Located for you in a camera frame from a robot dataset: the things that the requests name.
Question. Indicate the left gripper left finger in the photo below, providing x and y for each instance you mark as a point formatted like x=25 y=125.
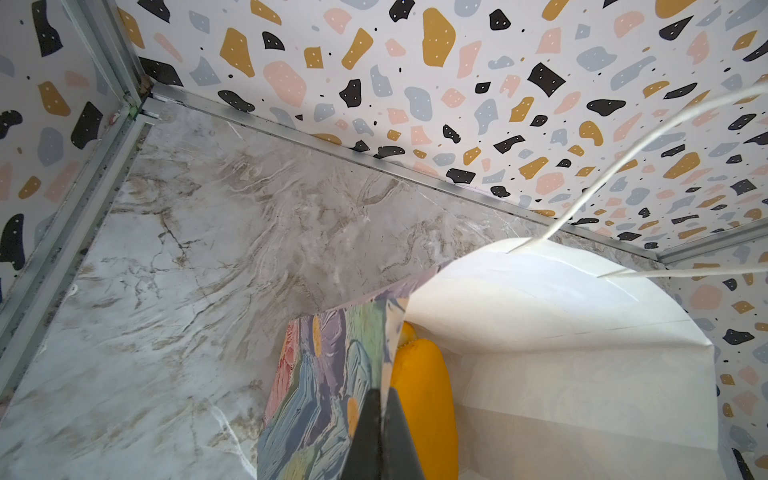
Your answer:
x=364 y=460

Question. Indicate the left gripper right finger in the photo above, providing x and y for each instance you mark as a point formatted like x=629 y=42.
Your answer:
x=399 y=458

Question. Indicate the golden shell bread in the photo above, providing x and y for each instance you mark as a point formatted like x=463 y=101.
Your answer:
x=422 y=381

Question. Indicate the floral paper gift bag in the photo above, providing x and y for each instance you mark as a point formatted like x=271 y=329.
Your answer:
x=562 y=364

